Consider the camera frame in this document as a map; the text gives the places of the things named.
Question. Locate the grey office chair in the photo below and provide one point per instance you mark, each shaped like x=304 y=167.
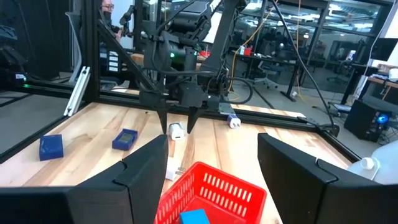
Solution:
x=267 y=74

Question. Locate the teal box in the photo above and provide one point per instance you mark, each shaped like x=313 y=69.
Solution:
x=194 y=217

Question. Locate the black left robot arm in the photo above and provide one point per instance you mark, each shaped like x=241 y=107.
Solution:
x=222 y=37

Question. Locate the white rectangular USB charger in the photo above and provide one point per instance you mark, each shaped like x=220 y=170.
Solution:
x=171 y=169

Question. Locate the purple white wall charger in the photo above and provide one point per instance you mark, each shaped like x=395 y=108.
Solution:
x=233 y=121

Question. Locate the red plastic basket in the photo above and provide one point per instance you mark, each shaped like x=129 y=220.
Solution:
x=224 y=193

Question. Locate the silver aluminium bar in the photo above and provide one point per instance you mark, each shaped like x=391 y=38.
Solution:
x=77 y=90

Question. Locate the person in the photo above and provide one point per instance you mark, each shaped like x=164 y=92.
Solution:
x=107 y=9

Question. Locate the black computer tower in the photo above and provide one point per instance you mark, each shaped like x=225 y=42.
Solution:
x=360 y=121

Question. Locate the dark blue digital thermometer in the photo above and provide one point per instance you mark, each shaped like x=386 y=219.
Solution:
x=124 y=139

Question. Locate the black aluminium table frame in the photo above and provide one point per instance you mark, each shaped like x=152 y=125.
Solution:
x=90 y=62

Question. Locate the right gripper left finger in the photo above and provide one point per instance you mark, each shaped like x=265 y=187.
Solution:
x=93 y=202

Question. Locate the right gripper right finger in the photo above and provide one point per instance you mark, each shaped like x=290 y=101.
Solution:
x=311 y=199

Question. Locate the white rounded wall charger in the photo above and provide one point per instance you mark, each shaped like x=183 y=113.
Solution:
x=176 y=132

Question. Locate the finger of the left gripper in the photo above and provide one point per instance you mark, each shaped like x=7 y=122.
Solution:
x=162 y=118
x=193 y=118

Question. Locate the dark blue flat box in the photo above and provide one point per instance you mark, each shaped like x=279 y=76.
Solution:
x=51 y=147

